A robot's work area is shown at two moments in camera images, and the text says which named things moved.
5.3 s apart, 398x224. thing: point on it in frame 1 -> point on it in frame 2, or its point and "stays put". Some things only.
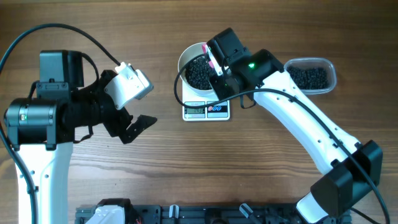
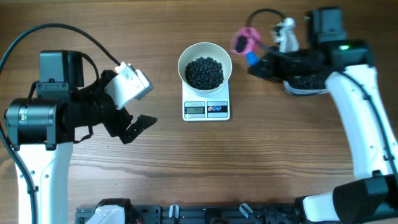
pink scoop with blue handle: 209,55 -> 245,42
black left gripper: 119,126 stays put
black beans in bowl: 198,73 stays put
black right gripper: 221,93 -> 270,71
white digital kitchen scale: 219,112 stays put
